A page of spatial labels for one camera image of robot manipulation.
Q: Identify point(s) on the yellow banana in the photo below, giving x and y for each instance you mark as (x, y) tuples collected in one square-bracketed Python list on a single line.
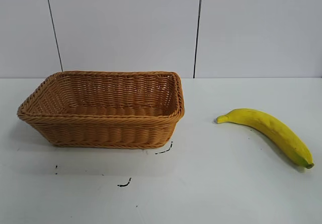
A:
[(274, 131)]

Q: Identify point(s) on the brown woven wicker basket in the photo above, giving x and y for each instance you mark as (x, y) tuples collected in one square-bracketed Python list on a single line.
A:
[(100, 131)]

